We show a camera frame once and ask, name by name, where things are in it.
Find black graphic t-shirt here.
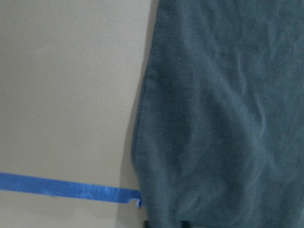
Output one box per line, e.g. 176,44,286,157
132,0,304,228

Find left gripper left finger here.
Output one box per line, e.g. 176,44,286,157
144,220,154,228

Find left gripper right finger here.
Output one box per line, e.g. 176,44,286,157
181,221,196,228

